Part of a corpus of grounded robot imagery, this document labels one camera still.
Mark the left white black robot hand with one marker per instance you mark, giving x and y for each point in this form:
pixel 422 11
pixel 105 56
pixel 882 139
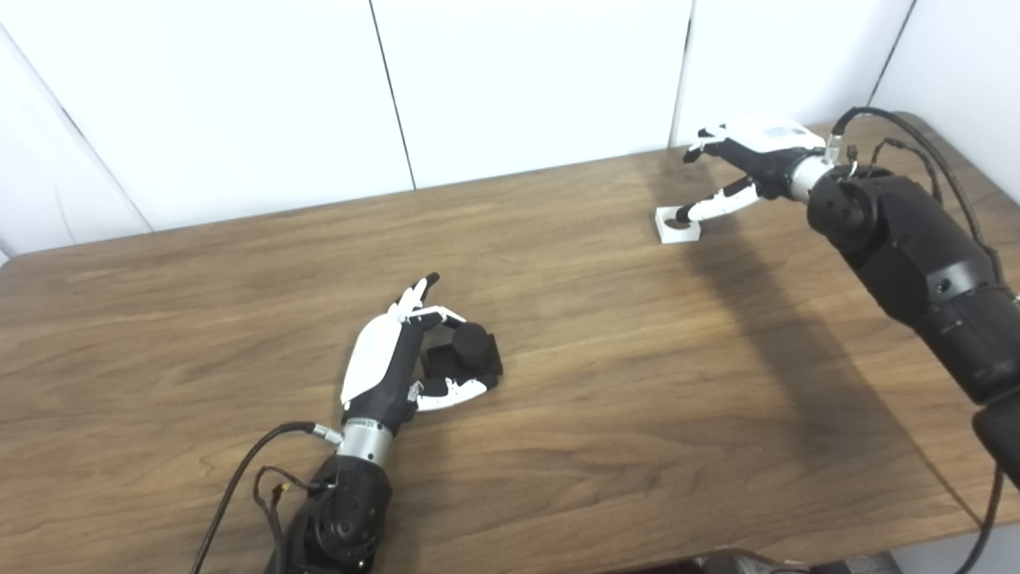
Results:
pixel 374 359

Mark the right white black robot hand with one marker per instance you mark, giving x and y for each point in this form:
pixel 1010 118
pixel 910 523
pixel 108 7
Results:
pixel 769 155

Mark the black peg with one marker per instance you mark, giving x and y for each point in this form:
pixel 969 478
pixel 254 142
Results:
pixel 470 343

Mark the white square piece with hole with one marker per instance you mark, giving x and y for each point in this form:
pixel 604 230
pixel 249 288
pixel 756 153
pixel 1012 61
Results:
pixel 677 234

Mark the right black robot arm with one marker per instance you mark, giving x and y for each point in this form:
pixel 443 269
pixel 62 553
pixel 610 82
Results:
pixel 916 255

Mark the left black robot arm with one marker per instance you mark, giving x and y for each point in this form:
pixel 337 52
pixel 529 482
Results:
pixel 343 518

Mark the glossy black robot torso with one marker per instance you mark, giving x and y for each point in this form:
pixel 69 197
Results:
pixel 741 562

